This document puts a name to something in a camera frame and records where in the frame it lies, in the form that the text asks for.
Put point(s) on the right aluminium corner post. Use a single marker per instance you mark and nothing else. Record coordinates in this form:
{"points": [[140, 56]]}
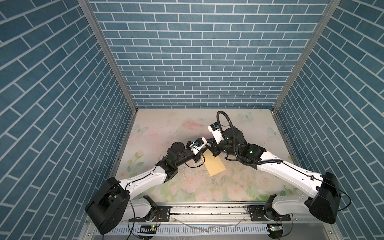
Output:
{"points": [[318, 30]]}

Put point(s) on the right controller board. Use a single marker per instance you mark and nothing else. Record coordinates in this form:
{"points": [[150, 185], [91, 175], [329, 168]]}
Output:
{"points": [[275, 228]]}

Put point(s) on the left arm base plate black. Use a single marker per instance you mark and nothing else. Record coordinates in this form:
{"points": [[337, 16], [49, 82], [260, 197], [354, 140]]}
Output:
{"points": [[159, 214]]}

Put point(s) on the left controller board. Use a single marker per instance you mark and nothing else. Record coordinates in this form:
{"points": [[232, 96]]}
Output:
{"points": [[147, 230]]}

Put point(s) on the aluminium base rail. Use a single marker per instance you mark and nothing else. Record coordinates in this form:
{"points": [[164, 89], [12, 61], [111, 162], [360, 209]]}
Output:
{"points": [[212, 212]]}

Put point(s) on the aluminium corner post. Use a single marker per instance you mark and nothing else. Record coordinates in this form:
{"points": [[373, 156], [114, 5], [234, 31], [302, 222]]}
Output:
{"points": [[318, 30], [92, 20]]}

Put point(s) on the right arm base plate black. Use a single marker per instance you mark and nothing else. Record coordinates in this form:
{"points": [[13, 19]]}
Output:
{"points": [[260, 213]]}

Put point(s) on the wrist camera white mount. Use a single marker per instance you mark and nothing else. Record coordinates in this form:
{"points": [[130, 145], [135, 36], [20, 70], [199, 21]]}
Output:
{"points": [[197, 145], [216, 132]]}

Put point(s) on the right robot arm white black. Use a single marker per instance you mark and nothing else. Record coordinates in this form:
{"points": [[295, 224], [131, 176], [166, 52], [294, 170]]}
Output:
{"points": [[321, 194]]}

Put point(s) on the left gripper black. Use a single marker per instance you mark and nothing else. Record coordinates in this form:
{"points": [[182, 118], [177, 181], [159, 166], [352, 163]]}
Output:
{"points": [[197, 156]]}

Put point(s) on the controller board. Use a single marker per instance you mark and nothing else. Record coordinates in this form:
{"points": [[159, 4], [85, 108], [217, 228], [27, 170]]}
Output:
{"points": [[147, 230], [275, 228]]}

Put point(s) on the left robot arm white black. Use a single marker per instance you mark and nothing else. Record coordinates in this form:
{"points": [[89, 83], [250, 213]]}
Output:
{"points": [[113, 202]]}

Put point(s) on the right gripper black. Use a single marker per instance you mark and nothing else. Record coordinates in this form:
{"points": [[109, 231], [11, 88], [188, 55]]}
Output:
{"points": [[213, 148]]}

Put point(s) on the white slotted cable duct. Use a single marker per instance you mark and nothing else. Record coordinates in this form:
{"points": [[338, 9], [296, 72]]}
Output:
{"points": [[180, 230]]}

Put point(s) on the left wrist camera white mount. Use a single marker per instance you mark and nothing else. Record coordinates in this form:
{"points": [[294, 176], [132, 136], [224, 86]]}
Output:
{"points": [[197, 145]]}

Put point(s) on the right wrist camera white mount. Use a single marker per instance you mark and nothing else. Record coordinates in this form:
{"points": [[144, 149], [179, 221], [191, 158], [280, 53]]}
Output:
{"points": [[216, 132]]}

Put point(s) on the left aluminium corner post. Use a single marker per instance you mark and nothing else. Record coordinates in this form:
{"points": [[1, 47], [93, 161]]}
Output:
{"points": [[92, 20]]}

